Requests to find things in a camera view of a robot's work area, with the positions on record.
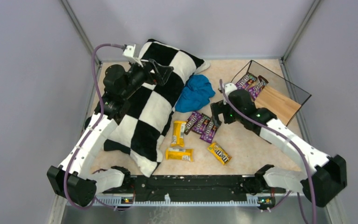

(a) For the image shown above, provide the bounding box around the purple candy bag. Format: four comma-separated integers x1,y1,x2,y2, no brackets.
184,111,201,135
200,120,219,143
235,73,257,90
192,113,211,134
248,76,269,101

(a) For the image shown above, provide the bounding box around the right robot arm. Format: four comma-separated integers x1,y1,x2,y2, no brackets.
210,90,347,208

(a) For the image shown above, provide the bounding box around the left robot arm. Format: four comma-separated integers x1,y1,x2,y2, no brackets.
47,59,174,210

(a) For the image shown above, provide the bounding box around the yellow candy bag bottom right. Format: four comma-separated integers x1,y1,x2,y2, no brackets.
207,142,232,166

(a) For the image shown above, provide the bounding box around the purple candy bag on shelf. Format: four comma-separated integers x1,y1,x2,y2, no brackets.
235,73,257,90

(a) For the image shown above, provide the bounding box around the yellow candy bag upright left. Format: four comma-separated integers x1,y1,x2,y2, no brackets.
170,121,186,147

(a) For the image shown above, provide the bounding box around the yellow candy bag bottom left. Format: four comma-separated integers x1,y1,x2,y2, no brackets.
165,147,193,162

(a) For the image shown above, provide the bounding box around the blue crumpled cloth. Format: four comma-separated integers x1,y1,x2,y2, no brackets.
175,74,215,113

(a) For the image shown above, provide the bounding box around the black white checkered pillow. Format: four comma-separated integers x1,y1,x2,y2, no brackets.
103,39,210,177

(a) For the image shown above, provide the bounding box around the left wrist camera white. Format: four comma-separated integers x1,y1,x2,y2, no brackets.
122,43,144,67

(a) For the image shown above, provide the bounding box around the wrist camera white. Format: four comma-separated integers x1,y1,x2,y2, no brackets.
122,43,144,67
223,83,237,97

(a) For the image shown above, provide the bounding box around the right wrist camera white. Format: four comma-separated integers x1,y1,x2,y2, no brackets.
223,83,237,97

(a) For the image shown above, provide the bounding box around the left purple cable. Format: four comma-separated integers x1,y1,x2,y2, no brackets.
63,43,127,211

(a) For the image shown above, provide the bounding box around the wire and wood shelf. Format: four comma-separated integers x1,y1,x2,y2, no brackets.
230,60,312,127

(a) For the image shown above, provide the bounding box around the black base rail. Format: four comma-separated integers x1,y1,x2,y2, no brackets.
83,174,337,208

